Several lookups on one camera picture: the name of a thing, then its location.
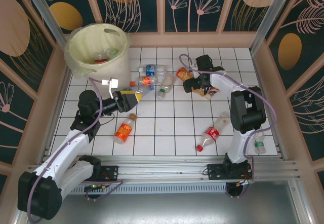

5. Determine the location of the clear bottle blue cap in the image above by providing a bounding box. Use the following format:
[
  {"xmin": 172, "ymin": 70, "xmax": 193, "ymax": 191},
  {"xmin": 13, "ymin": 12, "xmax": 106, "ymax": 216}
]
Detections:
[{"xmin": 135, "ymin": 84, "xmax": 155, "ymax": 99}]

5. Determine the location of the brown coffee drink bottle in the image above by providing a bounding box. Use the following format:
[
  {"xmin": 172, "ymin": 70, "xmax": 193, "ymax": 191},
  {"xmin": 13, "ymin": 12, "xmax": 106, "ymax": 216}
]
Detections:
[{"xmin": 199, "ymin": 86, "xmax": 221, "ymax": 100}]

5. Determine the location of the clear bottle orange label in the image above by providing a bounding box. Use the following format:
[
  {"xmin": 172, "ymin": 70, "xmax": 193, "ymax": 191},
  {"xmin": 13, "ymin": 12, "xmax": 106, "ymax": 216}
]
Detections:
[{"xmin": 130, "ymin": 76, "xmax": 160, "ymax": 88}]

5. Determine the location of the orange NFC juice bottle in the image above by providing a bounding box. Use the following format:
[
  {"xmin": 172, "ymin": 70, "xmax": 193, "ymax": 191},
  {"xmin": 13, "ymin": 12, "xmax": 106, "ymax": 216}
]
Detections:
[{"xmin": 113, "ymin": 113, "xmax": 139, "ymax": 144}]

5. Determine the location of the clear bottle green ring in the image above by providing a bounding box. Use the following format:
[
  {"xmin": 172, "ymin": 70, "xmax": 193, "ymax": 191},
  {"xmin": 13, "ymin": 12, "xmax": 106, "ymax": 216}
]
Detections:
[{"xmin": 156, "ymin": 74, "xmax": 177, "ymax": 100}]

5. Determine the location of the clear bottle blue label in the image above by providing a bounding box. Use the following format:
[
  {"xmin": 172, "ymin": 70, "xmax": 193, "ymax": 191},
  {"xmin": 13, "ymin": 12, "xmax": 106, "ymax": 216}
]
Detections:
[{"xmin": 138, "ymin": 64, "xmax": 169, "ymax": 77}]

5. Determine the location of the clear bottle red label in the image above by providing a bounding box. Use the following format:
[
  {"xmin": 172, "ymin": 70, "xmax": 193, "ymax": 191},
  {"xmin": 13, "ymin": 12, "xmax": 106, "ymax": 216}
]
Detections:
[{"xmin": 93, "ymin": 51, "xmax": 110, "ymax": 64}]

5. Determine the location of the red label cola bottle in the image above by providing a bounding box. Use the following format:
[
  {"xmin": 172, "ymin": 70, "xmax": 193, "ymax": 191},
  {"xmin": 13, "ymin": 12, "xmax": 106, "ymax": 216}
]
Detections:
[{"xmin": 196, "ymin": 125, "xmax": 221, "ymax": 152}]

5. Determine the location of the clear bottle green label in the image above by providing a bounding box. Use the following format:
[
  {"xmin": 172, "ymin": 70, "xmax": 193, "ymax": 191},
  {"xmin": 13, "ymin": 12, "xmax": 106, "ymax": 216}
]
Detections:
[{"xmin": 253, "ymin": 131, "xmax": 267, "ymax": 155}]

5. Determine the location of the cream waste bin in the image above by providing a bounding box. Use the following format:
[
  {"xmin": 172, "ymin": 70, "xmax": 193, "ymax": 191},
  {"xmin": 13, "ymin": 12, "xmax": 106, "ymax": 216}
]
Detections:
[{"xmin": 64, "ymin": 23, "xmax": 131, "ymax": 79}]

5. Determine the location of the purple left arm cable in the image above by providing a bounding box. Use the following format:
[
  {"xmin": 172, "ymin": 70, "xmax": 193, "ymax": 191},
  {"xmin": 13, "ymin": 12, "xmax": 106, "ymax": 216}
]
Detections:
[{"xmin": 26, "ymin": 77, "xmax": 104, "ymax": 223}]

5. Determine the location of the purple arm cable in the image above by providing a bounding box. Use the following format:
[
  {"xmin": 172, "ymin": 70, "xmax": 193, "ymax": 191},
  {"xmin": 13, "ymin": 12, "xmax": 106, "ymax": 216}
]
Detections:
[
  {"xmin": 179, "ymin": 53, "xmax": 278, "ymax": 184},
  {"xmin": 26, "ymin": 77, "xmax": 104, "ymax": 223}
]

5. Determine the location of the aluminium side rail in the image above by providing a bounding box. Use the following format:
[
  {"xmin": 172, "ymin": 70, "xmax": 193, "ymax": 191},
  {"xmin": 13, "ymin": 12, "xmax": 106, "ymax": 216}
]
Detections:
[
  {"xmin": 37, "ymin": 56, "xmax": 75, "ymax": 165},
  {"xmin": 250, "ymin": 49, "xmax": 289, "ymax": 162}
]

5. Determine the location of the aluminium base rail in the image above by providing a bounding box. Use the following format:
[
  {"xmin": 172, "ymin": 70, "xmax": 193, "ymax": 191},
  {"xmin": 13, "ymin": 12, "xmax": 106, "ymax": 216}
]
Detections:
[{"xmin": 24, "ymin": 155, "xmax": 301, "ymax": 185}]

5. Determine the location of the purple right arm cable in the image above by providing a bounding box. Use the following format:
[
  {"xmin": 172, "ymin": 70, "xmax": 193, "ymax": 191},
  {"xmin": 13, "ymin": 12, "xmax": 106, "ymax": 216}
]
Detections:
[{"xmin": 179, "ymin": 53, "xmax": 278, "ymax": 184}]

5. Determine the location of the grey slotted cable duct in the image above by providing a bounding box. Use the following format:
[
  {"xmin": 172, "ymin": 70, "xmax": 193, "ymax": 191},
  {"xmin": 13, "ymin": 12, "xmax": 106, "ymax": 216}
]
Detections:
[{"xmin": 70, "ymin": 184, "xmax": 228, "ymax": 195}]

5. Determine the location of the aluminium frame post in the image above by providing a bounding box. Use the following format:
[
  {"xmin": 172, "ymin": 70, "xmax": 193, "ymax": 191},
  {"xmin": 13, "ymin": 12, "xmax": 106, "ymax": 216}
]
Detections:
[
  {"xmin": 249, "ymin": 0, "xmax": 297, "ymax": 56},
  {"xmin": 20, "ymin": 0, "xmax": 73, "ymax": 59}
]

